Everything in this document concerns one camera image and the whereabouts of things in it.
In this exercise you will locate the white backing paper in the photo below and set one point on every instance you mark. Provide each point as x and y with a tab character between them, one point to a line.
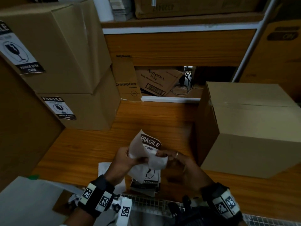
103	168

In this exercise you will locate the small taped cardboard box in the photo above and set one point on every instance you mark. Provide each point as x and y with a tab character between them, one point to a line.
96	110

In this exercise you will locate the wrist tracker band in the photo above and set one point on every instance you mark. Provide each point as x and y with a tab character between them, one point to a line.
223	202
96	197

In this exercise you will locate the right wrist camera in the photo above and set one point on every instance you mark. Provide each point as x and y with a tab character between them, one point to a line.
188	211

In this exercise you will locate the crumpled paper scraps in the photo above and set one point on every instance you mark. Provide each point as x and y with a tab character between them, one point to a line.
73	200

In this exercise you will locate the person's right hand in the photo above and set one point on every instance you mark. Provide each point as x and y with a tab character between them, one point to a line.
185	171

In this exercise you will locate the stack of grey cards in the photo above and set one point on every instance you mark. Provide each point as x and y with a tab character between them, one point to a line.
121	9

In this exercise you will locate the right wrist tracker band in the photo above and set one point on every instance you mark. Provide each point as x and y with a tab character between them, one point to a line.
223	202

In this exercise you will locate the person's left hand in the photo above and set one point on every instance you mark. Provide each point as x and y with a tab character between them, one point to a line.
120	164

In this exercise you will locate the large cardboard box white sticker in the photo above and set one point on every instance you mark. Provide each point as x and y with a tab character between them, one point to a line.
195	7

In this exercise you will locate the barcode printed cardboard box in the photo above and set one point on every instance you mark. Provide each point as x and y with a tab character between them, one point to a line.
157	80

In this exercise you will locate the stack of fragile stickers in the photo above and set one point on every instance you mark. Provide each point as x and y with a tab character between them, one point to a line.
145	188

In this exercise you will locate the large stapled cardboard box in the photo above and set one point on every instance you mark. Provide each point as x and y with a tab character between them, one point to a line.
65	44

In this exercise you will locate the wooden shelf unit white frame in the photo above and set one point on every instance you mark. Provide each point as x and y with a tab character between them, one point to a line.
178	48

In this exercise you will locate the person's left forearm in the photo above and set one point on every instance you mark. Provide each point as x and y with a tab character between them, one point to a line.
77	218

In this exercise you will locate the medium taped cardboard box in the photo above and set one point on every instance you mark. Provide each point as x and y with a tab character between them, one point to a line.
254	143

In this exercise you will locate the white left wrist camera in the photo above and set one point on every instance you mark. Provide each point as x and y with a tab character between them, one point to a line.
123	211

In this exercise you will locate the flattened printed cardboard carton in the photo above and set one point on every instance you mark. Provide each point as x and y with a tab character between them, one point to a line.
125	77

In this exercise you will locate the large cardboard box dark band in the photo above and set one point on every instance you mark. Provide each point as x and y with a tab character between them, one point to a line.
275	61

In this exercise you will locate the white frame bar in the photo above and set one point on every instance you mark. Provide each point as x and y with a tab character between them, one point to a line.
28	202

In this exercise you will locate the left wrist tracker band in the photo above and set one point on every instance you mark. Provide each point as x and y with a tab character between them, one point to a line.
96	197

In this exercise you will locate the fragile sticker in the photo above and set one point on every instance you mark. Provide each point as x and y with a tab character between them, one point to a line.
18	51
145	144
58	108

